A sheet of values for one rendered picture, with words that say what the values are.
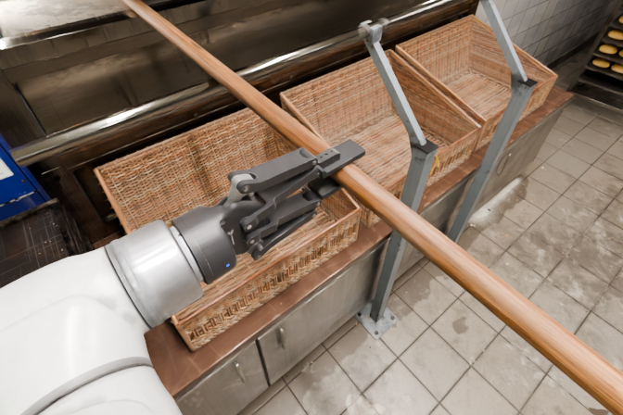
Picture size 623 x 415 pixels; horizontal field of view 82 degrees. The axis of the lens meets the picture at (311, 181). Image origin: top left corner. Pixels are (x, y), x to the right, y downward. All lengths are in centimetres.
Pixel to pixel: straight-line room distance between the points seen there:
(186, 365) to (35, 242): 43
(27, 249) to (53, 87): 37
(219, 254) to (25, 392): 16
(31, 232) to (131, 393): 71
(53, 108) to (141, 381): 81
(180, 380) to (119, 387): 69
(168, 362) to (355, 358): 80
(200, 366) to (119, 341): 67
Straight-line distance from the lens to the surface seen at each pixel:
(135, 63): 105
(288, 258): 93
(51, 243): 94
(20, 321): 35
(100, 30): 99
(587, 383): 38
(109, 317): 34
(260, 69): 71
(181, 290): 35
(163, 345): 104
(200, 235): 35
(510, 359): 176
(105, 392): 31
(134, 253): 35
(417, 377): 161
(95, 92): 104
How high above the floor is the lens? 150
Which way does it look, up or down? 45 degrees down
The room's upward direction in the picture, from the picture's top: straight up
